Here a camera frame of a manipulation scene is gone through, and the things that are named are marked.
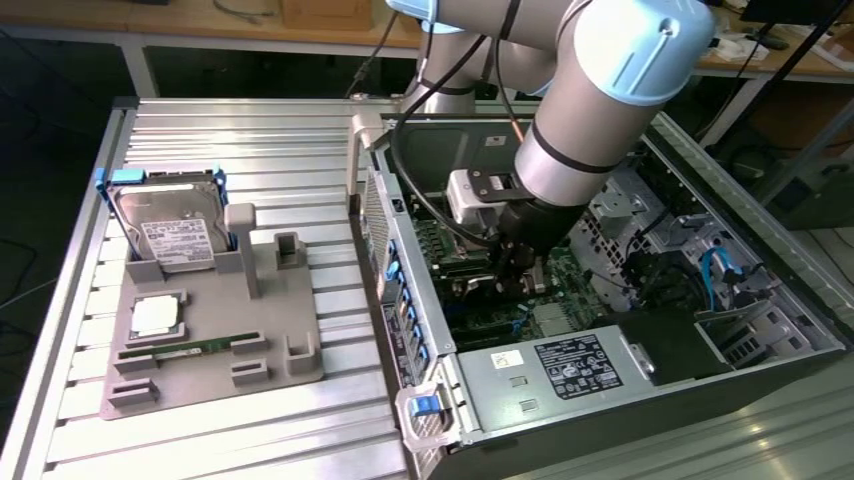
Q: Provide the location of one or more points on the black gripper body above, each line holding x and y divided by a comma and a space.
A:
540, 225

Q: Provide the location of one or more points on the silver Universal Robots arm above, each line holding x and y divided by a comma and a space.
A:
600, 100

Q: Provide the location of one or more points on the green Dell motherboard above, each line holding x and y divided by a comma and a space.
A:
567, 280

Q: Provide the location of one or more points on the silver chipset heat sink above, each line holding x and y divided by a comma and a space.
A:
555, 318

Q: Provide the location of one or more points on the metal disk bay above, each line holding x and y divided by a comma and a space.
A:
613, 205

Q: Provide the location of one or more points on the blue slot retention latch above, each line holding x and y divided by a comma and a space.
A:
411, 315
423, 357
417, 336
405, 295
397, 272

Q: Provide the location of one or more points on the grey power supply unit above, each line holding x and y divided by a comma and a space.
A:
507, 400

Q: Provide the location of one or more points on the blue power supply tab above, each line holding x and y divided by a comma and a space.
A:
423, 406

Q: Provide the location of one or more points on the grey plastic parts rack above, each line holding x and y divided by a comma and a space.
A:
280, 325

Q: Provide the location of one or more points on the open black PC case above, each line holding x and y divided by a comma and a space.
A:
633, 445

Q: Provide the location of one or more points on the black slanted pole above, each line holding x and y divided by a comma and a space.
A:
780, 55

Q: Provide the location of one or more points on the green RAM stick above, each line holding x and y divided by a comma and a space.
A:
200, 346

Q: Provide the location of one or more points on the hard disk in blue caddy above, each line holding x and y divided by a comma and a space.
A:
173, 230

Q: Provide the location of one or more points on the silver CPU chip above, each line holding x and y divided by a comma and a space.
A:
156, 316

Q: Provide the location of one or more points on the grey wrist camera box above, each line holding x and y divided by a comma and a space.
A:
467, 205

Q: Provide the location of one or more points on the black intrusion switch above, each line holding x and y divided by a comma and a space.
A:
396, 204

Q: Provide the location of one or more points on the grey corner fixture bracket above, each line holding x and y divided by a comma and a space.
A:
363, 130
427, 435

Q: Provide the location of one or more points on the wooden desk white frame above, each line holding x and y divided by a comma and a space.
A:
800, 60
200, 20

